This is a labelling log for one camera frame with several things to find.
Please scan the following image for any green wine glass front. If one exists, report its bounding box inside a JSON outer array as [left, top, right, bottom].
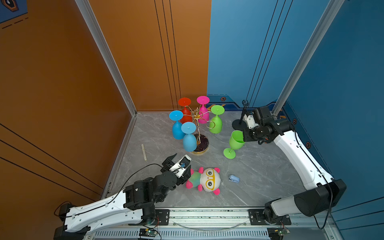
[[223, 130, 245, 159]]

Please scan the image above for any green wine glass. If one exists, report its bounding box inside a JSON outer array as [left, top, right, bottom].
[[209, 105, 225, 134], [223, 130, 245, 159]]

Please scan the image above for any blue wine glass front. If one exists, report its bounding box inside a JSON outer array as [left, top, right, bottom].
[[181, 122, 197, 152]]

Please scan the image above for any blue wine glass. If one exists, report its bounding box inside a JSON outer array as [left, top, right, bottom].
[[181, 122, 197, 152], [169, 111, 185, 140]]

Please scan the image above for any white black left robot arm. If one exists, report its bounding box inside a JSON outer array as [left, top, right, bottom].
[[54, 155, 192, 240]]

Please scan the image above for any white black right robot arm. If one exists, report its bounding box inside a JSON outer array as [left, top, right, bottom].
[[241, 106, 347, 225]]

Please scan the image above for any gold wine glass rack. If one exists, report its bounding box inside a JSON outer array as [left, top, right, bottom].
[[191, 108, 209, 155]]

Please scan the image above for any blue wine glass left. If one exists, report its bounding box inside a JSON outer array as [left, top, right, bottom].
[[169, 111, 185, 140]]

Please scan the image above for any red wine glass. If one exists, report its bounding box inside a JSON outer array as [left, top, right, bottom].
[[178, 98, 193, 124]]

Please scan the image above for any magenta wine glass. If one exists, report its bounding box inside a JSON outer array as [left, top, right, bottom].
[[197, 96, 210, 124]]

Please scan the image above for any black round-base stand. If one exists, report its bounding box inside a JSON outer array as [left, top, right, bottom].
[[232, 100, 249, 132]]

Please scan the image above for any colourful plush toy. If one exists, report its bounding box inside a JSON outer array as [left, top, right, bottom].
[[186, 167, 221, 196]]

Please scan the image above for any wooden stick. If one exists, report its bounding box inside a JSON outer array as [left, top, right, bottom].
[[141, 144, 147, 161]]

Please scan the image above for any small light blue stapler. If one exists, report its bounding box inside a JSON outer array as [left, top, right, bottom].
[[229, 175, 240, 183]]

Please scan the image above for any green circuit board left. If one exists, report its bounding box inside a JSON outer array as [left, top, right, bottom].
[[138, 228, 161, 240]]

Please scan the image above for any circuit board right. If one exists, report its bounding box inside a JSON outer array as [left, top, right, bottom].
[[267, 228, 290, 240]]

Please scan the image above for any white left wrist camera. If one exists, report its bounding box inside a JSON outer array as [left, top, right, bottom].
[[170, 155, 192, 178]]

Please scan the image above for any aluminium front rail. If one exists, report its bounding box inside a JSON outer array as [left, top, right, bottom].
[[85, 207, 343, 240]]

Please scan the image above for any aluminium corner post right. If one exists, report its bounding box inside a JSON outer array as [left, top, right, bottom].
[[272, 0, 345, 116]]

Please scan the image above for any aluminium corner post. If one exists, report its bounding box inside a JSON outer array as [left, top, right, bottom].
[[74, 0, 138, 117], [272, 0, 345, 116]]

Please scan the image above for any aluminium corner post left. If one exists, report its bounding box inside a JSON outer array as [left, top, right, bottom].
[[74, 0, 138, 117]]

